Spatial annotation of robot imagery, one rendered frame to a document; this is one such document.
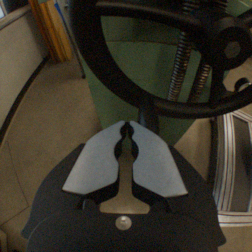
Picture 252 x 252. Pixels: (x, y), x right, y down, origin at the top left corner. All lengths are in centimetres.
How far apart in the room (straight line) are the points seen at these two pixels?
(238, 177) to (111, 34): 94
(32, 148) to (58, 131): 27
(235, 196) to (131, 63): 87
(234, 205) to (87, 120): 117
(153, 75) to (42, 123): 102
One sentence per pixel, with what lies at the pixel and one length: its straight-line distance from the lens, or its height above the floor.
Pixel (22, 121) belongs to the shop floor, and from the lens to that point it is 141.
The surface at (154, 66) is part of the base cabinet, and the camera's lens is 37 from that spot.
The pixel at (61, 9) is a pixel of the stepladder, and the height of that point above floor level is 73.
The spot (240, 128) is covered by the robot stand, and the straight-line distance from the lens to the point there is 112.
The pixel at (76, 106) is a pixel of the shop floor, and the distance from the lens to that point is 115.
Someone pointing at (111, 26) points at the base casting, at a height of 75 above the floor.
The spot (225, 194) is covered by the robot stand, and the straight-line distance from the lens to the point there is 82.
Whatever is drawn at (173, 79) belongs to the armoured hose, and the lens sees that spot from 24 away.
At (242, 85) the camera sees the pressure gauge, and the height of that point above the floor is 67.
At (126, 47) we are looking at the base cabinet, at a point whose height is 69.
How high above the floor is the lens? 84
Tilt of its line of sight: 61 degrees down
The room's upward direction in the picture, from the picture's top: 1 degrees counter-clockwise
